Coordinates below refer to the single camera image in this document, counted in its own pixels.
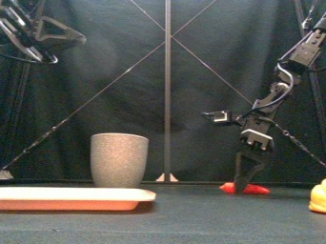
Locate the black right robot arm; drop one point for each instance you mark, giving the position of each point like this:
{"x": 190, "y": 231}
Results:
{"x": 304, "y": 52}

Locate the red toy chile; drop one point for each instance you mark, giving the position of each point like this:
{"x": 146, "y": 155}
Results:
{"x": 257, "y": 189}

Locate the black cloth backdrop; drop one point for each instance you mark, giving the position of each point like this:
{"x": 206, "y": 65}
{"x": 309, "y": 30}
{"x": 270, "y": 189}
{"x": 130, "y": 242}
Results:
{"x": 127, "y": 63}

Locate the grey speckled cup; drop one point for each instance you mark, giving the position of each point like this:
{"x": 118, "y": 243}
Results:
{"x": 119, "y": 160}

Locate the vertical metal frame post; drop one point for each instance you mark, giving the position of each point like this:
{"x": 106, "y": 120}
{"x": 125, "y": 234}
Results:
{"x": 167, "y": 95}

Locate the dark side frame post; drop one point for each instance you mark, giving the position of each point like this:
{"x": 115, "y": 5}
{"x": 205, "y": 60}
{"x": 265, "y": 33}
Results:
{"x": 314, "y": 95}

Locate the pink rectangular plate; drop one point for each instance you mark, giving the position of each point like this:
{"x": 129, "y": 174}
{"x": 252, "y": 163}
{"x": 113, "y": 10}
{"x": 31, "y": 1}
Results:
{"x": 73, "y": 198}

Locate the yellow toy food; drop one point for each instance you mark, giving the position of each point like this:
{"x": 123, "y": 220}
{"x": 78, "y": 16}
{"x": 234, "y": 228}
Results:
{"x": 320, "y": 198}

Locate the metal frame foot bracket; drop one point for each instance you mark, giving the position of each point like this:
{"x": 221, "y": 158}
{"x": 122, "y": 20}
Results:
{"x": 6, "y": 175}

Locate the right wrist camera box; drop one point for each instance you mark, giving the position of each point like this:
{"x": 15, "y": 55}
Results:
{"x": 221, "y": 117}

